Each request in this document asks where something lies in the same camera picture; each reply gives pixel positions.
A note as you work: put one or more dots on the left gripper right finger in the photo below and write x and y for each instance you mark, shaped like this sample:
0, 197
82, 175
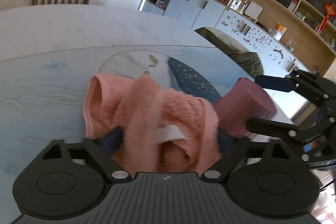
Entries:
232, 150

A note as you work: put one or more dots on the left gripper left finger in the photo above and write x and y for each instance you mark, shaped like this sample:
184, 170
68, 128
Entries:
101, 151

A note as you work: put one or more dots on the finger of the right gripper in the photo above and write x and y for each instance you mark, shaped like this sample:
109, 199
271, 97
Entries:
278, 83
289, 132

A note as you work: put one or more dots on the pink fluffy garment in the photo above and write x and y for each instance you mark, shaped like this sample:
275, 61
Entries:
164, 130

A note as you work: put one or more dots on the olive green cushioned chair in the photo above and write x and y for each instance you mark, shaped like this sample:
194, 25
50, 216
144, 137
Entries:
247, 60

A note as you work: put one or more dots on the red hanging ornament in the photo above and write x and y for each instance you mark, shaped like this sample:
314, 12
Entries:
330, 12

